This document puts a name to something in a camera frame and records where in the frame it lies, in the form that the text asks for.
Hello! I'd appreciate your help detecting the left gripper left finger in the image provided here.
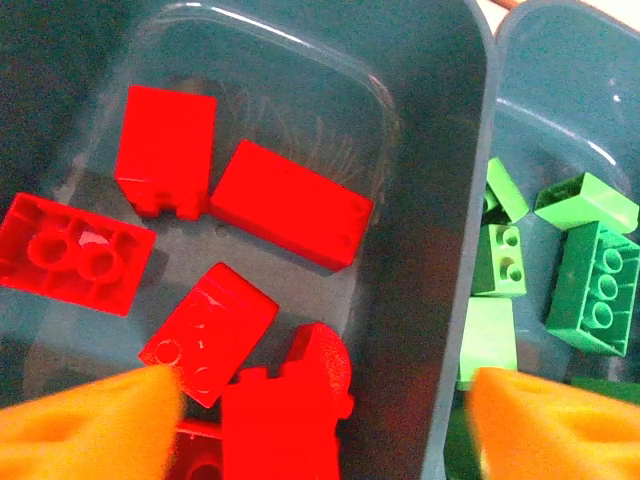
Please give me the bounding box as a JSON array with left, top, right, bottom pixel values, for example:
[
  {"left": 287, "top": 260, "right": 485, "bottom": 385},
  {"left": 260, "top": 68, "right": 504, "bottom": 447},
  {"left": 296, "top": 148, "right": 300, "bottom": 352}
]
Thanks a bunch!
[{"left": 0, "top": 367, "right": 184, "bottom": 480}]

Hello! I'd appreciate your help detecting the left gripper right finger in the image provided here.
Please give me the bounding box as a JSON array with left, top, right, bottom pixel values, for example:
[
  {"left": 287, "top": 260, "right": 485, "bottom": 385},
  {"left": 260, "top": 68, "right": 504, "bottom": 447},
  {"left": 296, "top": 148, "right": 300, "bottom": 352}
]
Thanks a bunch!
[{"left": 467, "top": 367, "right": 640, "bottom": 480}]

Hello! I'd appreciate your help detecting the red lego brick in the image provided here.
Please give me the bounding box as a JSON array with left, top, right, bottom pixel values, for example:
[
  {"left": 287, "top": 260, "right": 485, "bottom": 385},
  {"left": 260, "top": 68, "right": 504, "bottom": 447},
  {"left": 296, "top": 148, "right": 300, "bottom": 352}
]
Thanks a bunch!
[
  {"left": 219, "top": 322, "right": 356, "bottom": 480},
  {"left": 209, "top": 138, "right": 375, "bottom": 272},
  {"left": 138, "top": 262, "right": 280, "bottom": 410},
  {"left": 164, "top": 419, "right": 224, "bottom": 480},
  {"left": 0, "top": 192, "right": 159, "bottom": 317},
  {"left": 114, "top": 84, "right": 219, "bottom": 221}
]

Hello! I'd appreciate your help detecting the long green lego brick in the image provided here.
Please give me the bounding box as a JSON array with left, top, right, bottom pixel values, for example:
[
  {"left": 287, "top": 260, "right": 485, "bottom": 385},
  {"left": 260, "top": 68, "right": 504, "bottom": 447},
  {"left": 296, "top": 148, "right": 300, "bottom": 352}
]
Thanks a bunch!
[{"left": 544, "top": 219, "right": 640, "bottom": 357}]

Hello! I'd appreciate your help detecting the teal plastic container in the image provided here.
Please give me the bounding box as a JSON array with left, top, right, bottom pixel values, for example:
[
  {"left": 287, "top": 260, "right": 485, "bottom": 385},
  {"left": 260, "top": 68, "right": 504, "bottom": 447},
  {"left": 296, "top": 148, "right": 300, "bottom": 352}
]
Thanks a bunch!
[
  {"left": 0, "top": 0, "right": 501, "bottom": 480},
  {"left": 424, "top": 0, "right": 640, "bottom": 480}
]

